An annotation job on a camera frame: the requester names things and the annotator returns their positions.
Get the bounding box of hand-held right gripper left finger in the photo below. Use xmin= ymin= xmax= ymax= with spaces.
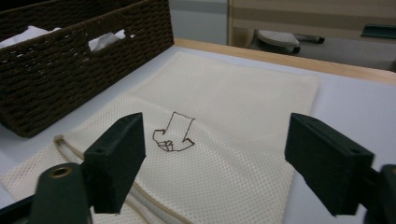
xmin=83 ymin=112 xmax=147 ymax=216

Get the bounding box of brown wicker basket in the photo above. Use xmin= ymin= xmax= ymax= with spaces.
xmin=0 ymin=0 xmax=176 ymax=139

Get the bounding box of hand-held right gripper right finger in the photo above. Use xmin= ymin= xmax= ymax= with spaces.
xmin=284 ymin=112 xmax=375 ymax=217

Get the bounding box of white cloth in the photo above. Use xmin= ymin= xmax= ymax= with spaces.
xmin=0 ymin=25 xmax=135 ymax=52

